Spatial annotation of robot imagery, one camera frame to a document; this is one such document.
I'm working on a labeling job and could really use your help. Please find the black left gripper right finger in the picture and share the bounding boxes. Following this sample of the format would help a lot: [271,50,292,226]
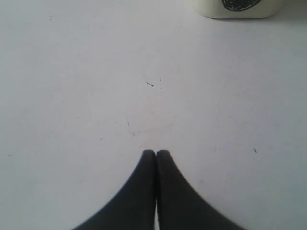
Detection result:
[156,150,243,230]

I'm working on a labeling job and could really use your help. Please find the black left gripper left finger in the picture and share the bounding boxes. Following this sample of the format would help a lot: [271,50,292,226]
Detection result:
[76,149,156,230]

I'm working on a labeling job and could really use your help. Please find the cream bin with circle mark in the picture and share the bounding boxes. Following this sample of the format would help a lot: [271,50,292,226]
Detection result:
[194,0,283,19]

